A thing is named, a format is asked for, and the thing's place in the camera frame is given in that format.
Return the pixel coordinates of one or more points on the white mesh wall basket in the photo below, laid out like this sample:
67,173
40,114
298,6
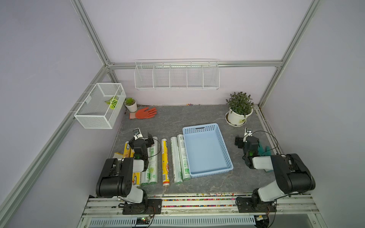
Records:
94,113

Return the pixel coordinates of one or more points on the white wire wall shelf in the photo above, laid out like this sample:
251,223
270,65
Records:
177,74

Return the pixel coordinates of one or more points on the yellow red wrap roll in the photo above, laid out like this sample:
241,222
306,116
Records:
165,164

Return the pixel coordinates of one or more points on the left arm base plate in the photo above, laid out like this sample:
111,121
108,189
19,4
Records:
149,206

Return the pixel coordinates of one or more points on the green rubber glove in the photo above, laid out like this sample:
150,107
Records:
265,151

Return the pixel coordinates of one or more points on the red rubber glove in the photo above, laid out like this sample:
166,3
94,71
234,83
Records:
145,113

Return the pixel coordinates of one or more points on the large potted green plant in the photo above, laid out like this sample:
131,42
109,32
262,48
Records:
240,108

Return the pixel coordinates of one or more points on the white green wrap roll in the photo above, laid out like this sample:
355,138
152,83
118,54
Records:
183,158
176,160

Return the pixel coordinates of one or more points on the small potted succulent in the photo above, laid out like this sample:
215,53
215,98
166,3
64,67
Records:
131,104

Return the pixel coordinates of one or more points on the white slotted cable duct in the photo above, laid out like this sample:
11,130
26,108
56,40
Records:
169,221

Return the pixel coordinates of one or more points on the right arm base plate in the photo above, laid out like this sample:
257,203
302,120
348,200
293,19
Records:
250,205

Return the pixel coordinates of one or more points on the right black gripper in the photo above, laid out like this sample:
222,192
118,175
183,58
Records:
240,140

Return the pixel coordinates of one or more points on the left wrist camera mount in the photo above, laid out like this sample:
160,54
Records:
137,133

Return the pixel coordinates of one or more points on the light blue plastic basket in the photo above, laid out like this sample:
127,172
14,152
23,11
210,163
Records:
206,150

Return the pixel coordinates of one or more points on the green leaf toy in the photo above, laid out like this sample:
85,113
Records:
112,102

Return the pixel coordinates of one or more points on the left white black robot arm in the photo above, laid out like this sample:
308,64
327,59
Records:
116,178

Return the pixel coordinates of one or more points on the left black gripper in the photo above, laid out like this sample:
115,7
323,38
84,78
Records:
147,141

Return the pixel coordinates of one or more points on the green grape wrap roll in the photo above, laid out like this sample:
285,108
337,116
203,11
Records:
144,177
153,163

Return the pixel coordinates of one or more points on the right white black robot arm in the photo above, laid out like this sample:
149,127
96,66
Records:
292,176

